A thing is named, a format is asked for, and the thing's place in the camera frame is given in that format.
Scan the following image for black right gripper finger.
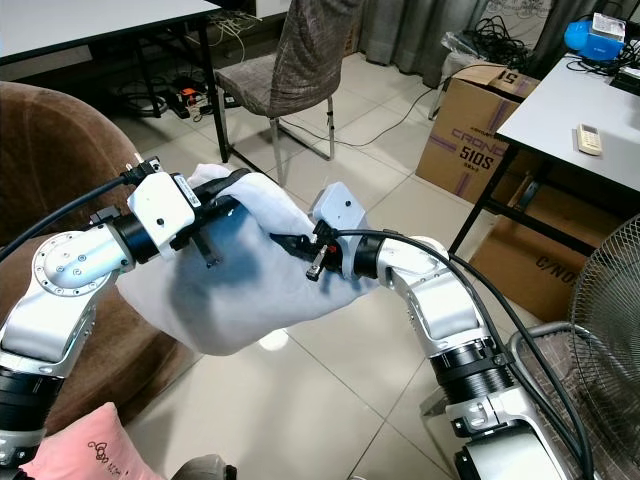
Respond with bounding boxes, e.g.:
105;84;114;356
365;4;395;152
266;231;323;263

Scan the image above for light grey pillow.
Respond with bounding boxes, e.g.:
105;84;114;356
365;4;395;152
115;163;381;357

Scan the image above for brown sofa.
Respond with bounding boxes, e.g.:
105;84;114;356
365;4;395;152
0;83;206;441

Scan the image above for pink printed pillow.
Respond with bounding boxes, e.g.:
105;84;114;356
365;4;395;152
20;402;151;480

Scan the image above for black orange power strip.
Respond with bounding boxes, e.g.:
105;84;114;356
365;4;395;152
165;86;216;123

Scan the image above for brown mesh-back chair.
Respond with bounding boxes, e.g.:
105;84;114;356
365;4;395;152
216;0;366;163

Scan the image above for cardboard box purple print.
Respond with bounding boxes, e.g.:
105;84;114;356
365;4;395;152
415;62;541;206

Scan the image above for plain cardboard box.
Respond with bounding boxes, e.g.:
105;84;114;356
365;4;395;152
468;180;623;323

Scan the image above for white table black legs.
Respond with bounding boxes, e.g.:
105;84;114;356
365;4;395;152
448;54;640;256
0;0;236;166

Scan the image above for grey curtain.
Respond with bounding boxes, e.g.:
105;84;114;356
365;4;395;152
355;0;586;86

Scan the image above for white remote control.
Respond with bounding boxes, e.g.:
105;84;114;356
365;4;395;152
573;122;606;157

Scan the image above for blue round appliance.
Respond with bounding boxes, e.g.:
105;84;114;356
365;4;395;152
563;12;636;63

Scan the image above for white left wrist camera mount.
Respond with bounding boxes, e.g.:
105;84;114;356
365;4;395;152
127;171;203;264

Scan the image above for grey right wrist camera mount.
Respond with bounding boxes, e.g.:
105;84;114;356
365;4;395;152
309;182;369;246

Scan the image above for tangled black cables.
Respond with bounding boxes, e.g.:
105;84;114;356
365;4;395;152
115;78;221;126

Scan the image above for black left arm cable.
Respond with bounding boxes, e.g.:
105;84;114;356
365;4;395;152
0;160;161;276

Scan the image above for thin white cable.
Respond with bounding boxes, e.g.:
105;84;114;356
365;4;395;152
330;85;446;151

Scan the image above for black cable bundle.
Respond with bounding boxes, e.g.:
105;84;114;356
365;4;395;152
442;14;531;69

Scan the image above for black wire-guard fan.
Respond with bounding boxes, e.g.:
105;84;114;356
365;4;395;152
567;238;640;471

